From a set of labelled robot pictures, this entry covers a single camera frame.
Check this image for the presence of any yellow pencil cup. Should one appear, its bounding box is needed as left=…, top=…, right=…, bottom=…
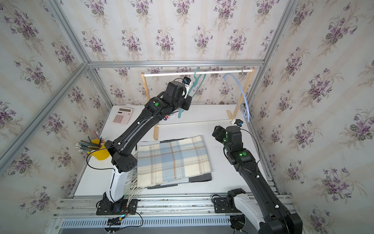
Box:
left=88, top=139, right=110, bottom=161

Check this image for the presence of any pink calculator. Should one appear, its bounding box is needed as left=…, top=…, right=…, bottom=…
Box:
left=113, top=107, right=132, bottom=125

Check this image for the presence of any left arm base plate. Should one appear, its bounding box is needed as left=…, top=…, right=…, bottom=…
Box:
left=96, top=199, right=138, bottom=215

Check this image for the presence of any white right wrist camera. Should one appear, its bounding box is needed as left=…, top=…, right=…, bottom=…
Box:
left=232, top=119, right=243, bottom=128

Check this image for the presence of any black grey checkered mat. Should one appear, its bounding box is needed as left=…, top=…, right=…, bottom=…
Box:
left=137, top=138, right=213, bottom=190

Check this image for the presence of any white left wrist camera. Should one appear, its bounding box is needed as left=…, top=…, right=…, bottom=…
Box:
left=182, top=77, right=193, bottom=92

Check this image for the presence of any blue cream plaid scarf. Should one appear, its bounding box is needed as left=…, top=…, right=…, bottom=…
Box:
left=125, top=135, right=212, bottom=202

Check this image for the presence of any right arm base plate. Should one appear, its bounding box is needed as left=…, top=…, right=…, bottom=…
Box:
left=211, top=196, right=241, bottom=214

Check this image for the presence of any aluminium mounting rail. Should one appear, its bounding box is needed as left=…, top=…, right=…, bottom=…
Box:
left=49, top=183, right=245, bottom=234

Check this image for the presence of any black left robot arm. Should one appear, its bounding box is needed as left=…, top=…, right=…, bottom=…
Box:
left=103, top=77, right=192, bottom=206

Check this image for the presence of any teal plastic hanger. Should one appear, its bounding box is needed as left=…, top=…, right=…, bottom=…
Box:
left=178, top=67, right=207, bottom=119

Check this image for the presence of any wooden clothes rack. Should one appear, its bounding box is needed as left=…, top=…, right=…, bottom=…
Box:
left=141, top=68, right=256, bottom=141

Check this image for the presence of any bundle of pencils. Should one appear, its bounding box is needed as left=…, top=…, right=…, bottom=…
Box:
left=75, top=131, right=104, bottom=153

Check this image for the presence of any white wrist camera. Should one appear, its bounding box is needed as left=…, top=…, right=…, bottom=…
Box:
left=232, top=119, right=243, bottom=128
left=182, top=77, right=193, bottom=92

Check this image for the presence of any light blue plastic hanger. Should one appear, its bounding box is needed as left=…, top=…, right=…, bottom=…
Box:
left=223, top=73, right=251, bottom=122

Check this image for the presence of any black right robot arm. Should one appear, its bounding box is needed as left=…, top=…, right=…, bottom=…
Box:
left=212, top=126, right=303, bottom=234

